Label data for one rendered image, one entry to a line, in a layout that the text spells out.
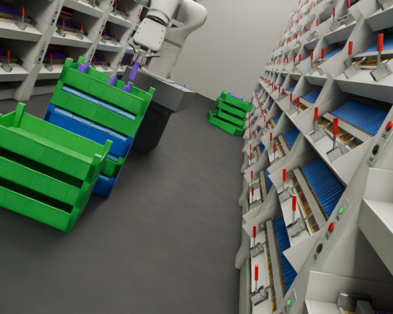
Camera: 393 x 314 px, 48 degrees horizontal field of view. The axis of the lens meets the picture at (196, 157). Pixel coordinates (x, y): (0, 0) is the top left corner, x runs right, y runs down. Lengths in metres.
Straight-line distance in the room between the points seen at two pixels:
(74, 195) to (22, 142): 0.20
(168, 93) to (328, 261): 1.54
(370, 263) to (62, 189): 0.81
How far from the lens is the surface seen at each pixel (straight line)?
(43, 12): 2.31
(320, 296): 0.79
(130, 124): 1.51
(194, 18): 2.30
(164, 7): 1.64
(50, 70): 2.56
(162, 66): 2.29
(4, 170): 1.28
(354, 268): 0.78
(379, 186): 0.74
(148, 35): 1.61
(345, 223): 0.76
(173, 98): 2.15
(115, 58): 3.64
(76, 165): 1.22
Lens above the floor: 0.61
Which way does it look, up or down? 13 degrees down
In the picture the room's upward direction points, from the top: 25 degrees clockwise
